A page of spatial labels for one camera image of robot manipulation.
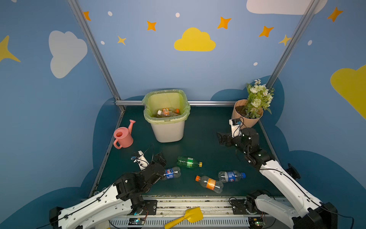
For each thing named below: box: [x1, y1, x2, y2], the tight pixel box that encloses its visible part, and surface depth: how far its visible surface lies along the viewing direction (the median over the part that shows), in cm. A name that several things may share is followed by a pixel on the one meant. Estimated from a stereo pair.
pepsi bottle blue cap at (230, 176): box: [217, 170, 247, 183], surface depth 84 cm
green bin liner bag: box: [142, 89, 191, 125], surface depth 92 cm
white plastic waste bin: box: [149, 120, 185, 143], surface depth 92 cm
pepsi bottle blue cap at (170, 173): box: [160, 166, 182, 181], surface depth 83 cm
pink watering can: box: [113, 119, 136, 150], surface depth 95 cm
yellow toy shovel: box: [163, 206, 204, 229], surface depth 73 cm
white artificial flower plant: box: [241, 78, 275, 119], surface depth 93 cm
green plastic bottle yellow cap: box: [176, 156, 203, 169], surface depth 88 cm
